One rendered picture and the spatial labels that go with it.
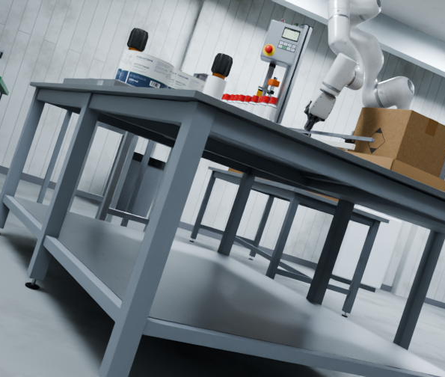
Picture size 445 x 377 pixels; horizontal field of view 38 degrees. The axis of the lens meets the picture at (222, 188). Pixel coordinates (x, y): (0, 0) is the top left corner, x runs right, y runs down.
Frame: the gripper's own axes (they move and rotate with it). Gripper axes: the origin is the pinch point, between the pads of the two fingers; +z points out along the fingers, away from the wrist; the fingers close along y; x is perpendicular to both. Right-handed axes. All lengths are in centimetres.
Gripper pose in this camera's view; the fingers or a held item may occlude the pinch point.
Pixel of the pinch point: (308, 126)
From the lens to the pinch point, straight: 270.1
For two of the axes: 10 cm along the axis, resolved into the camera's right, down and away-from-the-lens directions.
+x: 3.2, 4.7, -8.2
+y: -8.3, -2.9, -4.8
